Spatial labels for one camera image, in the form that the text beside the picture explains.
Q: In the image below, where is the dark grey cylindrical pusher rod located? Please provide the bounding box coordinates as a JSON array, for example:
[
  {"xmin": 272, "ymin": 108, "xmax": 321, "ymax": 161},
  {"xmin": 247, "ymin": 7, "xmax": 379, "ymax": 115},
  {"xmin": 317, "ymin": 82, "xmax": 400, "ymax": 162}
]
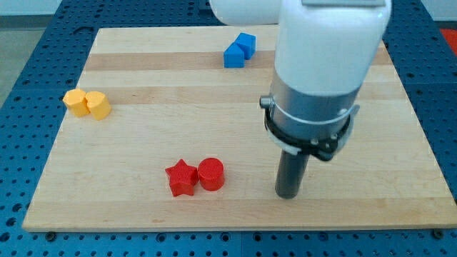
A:
[{"xmin": 275, "ymin": 151, "xmax": 309, "ymax": 199}]

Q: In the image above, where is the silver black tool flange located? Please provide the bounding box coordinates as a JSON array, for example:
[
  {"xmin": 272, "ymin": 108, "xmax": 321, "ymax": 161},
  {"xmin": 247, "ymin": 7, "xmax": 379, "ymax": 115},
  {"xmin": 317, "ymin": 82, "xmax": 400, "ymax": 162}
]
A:
[{"xmin": 259, "ymin": 72, "xmax": 359, "ymax": 161}]

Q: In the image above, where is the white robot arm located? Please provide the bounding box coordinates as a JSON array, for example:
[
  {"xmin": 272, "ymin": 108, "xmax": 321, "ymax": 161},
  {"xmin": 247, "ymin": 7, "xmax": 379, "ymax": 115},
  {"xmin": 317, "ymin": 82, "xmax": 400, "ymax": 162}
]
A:
[{"xmin": 210, "ymin": 0, "xmax": 392, "ymax": 198}]

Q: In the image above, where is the red cylinder block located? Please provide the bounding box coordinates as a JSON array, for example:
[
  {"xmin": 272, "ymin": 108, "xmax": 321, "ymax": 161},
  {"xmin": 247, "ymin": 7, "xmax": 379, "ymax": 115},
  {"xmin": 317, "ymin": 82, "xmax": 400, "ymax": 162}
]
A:
[{"xmin": 197, "ymin": 158, "xmax": 225, "ymax": 191}]

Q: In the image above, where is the blue front block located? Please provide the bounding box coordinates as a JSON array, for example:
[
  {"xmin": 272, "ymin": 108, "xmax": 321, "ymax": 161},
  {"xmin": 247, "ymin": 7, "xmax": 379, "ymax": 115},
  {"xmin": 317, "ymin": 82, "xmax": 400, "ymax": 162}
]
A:
[{"xmin": 224, "ymin": 43, "xmax": 245, "ymax": 68}]

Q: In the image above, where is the blue block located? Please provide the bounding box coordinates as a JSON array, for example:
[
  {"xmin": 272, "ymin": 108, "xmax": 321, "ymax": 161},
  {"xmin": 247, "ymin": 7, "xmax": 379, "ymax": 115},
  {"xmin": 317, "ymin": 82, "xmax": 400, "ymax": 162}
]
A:
[
  {"xmin": 235, "ymin": 33, "xmax": 256, "ymax": 60},
  {"xmin": 224, "ymin": 43, "xmax": 245, "ymax": 68}
]

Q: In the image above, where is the blue rear block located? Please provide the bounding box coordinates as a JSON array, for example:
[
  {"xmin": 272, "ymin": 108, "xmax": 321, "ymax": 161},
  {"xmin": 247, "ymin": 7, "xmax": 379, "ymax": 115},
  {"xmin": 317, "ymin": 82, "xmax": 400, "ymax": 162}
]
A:
[{"xmin": 235, "ymin": 33, "xmax": 256, "ymax": 60}]

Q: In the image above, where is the red star block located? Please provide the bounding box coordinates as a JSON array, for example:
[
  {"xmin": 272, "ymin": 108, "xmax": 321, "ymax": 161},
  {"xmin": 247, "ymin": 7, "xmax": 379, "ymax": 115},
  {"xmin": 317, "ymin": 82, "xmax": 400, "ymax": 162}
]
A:
[{"xmin": 165, "ymin": 159, "xmax": 199, "ymax": 197}]

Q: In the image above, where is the wooden board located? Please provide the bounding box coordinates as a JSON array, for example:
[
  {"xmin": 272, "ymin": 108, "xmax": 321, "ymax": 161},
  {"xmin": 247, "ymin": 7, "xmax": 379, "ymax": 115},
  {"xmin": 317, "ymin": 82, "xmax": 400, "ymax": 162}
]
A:
[{"xmin": 22, "ymin": 26, "xmax": 456, "ymax": 232}]

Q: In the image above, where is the yellow heart block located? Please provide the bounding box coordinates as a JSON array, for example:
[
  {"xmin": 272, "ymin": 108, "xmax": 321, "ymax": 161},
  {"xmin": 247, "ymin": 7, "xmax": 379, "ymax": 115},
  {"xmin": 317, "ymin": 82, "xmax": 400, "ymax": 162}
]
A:
[{"xmin": 86, "ymin": 91, "xmax": 111, "ymax": 121}]

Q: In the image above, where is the yellow hexagon block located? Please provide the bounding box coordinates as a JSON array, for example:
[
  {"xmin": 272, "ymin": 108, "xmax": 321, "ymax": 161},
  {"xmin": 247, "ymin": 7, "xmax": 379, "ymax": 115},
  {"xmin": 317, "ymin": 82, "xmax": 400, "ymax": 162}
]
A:
[{"xmin": 63, "ymin": 89, "xmax": 90, "ymax": 117}]

